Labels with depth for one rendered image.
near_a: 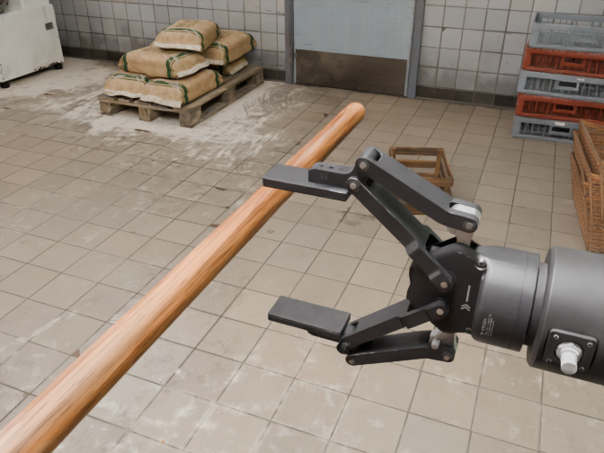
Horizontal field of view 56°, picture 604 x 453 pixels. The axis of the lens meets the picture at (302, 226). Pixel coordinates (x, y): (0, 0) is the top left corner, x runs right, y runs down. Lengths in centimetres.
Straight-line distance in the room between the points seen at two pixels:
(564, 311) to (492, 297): 5
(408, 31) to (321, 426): 346
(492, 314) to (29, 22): 550
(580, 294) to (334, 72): 463
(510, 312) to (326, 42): 459
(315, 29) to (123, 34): 198
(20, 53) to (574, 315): 547
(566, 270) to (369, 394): 163
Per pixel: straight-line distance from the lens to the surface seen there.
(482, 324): 43
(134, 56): 447
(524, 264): 44
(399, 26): 476
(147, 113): 438
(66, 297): 260
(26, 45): 574
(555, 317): 42
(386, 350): 51
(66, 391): 39
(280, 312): 53
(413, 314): 47
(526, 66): 410
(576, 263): 44
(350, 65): 492
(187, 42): 437
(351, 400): 200
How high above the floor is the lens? 147
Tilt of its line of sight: 31 degrees down
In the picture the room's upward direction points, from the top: straight up
